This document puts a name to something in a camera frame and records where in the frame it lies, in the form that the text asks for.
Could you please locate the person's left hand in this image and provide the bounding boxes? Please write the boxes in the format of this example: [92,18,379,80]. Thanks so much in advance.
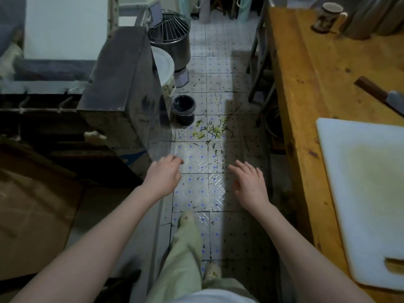
[141,154,184,202]

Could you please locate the person's right hand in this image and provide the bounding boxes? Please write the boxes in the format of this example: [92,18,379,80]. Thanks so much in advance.
[228,160,272,215]

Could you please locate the person's left forearm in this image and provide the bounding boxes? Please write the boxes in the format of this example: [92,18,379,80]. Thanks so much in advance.
[9,185,171,303]

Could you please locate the person's right forearm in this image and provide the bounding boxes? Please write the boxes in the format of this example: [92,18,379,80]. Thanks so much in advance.
[251,201,377,303]

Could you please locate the green vegetable scraps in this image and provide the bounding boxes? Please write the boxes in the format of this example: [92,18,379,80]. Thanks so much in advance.
[192,117,235,146]

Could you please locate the small black bucket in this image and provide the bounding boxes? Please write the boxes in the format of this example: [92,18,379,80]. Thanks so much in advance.
[172,95,196,126]

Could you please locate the pale shoe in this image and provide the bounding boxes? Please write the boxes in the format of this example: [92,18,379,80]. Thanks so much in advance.
[178,212,197,229]
[203,261,222,282]

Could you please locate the steel machine housing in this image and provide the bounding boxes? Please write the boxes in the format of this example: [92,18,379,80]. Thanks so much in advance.
[77,26,173,167]

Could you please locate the pale dough lump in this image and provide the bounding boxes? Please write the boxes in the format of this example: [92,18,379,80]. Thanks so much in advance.
[84,130,107,143]

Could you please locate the white lidded bucket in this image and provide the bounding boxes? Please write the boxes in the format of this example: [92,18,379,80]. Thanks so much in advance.
[151,45,176,96]

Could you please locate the white plastic cutting board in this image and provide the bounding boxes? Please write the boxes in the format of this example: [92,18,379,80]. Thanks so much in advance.
[316,118,404,292]

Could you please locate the pale green trousers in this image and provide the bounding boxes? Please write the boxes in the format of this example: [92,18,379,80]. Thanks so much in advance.
[146,217,257,303]

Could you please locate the steel mixer bowl with guard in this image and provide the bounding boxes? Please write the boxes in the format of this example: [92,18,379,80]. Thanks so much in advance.
[147,10,192,73]

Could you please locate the white shirt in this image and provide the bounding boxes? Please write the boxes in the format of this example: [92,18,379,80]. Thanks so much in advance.
[172,288,258,303]

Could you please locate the brown cardboard sheet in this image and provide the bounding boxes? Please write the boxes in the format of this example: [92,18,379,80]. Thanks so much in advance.
[0,144,83,282]

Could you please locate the mint green bag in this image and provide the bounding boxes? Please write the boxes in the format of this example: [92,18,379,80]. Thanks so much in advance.
[236,0,254,23]

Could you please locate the white appliance panel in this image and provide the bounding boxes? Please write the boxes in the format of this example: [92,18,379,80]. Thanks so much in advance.
[23,0,110,61]

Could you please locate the patterned ceramic mug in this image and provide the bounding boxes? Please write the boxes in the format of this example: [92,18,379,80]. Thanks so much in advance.
[312,2,348,34]

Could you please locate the grey metal containers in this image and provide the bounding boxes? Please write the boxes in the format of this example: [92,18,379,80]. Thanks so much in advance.
[342,0,404,41]

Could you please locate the metal stool frame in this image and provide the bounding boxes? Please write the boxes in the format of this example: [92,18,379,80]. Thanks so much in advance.
[246,9,276,106]

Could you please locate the wooden-handled kitchen knife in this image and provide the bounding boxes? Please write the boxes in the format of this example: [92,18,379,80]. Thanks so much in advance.
[353,76,404,118]

